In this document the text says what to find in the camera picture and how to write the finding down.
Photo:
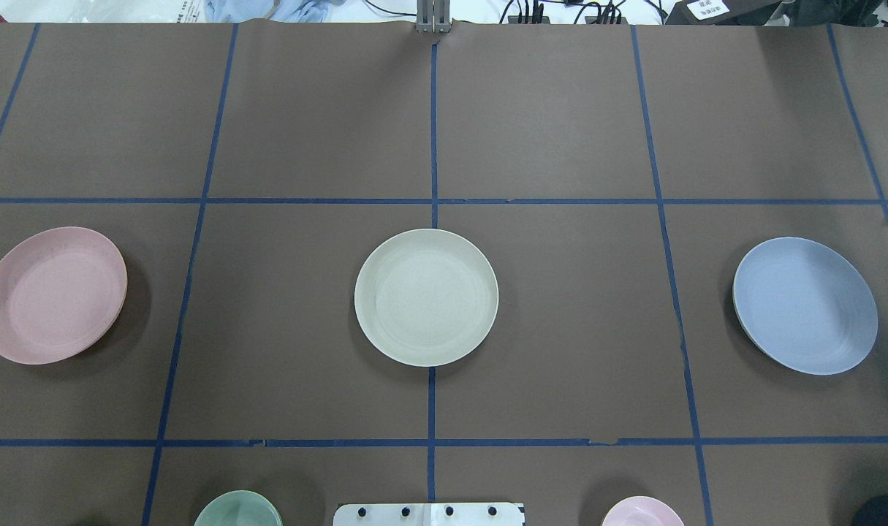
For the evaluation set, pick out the blue plate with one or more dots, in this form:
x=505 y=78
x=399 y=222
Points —
x=805 y=306

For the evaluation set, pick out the pink plate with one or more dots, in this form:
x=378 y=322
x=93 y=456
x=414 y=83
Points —
x=61 y=290

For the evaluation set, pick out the pink bowl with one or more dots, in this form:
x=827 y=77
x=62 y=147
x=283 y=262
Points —
x=641 y=510

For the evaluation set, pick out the green bowl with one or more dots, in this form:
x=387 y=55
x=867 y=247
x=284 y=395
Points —
x=240 y=507

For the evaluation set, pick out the blue cloth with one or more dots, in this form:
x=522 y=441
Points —
x=285 y=11

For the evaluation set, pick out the dark blue pot with lid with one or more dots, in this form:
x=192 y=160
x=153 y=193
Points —
x=872 y=512

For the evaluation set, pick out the aluminium frame post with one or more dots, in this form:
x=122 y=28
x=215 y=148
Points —
x=433 y=16

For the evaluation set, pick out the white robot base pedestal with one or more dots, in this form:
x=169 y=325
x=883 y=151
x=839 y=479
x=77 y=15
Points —
x=497 y=513

